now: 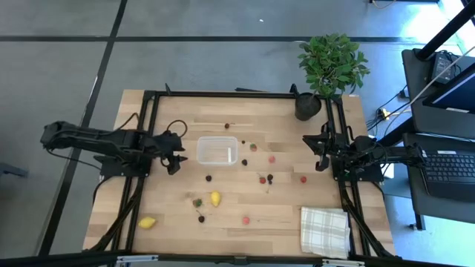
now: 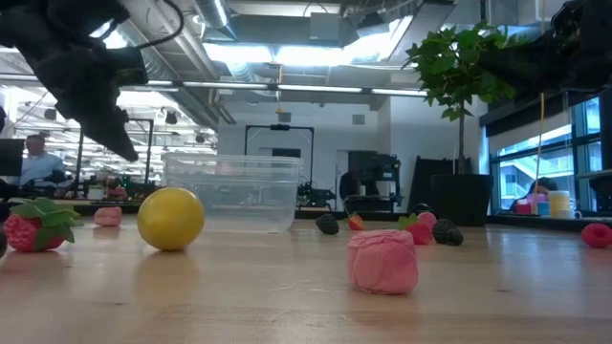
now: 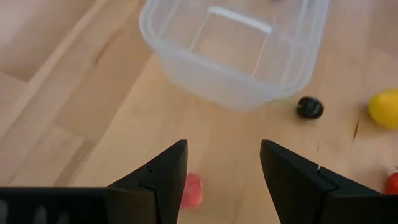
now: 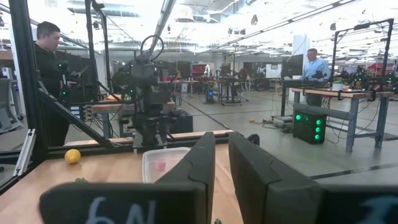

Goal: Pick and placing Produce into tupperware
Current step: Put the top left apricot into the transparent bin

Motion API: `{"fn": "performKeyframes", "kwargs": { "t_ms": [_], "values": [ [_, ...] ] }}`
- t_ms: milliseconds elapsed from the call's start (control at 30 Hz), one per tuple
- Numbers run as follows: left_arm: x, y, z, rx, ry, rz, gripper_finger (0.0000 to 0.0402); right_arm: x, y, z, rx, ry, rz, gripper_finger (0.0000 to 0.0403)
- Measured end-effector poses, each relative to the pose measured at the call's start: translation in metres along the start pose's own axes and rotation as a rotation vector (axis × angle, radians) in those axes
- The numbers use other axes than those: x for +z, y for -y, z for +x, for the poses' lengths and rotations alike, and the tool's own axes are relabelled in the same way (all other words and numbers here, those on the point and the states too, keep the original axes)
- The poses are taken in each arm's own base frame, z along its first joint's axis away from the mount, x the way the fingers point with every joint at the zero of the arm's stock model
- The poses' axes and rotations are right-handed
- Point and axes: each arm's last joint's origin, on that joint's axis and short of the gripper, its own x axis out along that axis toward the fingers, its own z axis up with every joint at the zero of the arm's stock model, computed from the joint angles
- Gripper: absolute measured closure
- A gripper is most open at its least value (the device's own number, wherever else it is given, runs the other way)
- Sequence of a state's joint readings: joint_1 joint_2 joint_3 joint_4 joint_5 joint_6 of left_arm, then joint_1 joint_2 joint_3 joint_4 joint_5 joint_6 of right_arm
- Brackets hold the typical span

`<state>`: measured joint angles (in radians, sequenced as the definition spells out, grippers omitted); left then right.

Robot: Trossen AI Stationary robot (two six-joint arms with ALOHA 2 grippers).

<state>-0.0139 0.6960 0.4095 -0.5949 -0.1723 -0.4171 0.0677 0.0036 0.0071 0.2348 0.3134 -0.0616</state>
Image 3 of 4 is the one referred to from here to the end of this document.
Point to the dark toy blueberry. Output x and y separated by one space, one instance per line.
309 107

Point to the yellow toy lemon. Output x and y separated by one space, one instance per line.
385 109

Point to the pink toy berry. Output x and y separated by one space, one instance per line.
194 191

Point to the clear plastic tupperware container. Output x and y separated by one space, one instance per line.
236 77

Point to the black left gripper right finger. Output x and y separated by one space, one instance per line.
295 186

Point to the red toy strawberry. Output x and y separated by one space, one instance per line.
392 184

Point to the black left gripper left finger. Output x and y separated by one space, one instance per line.
161 186

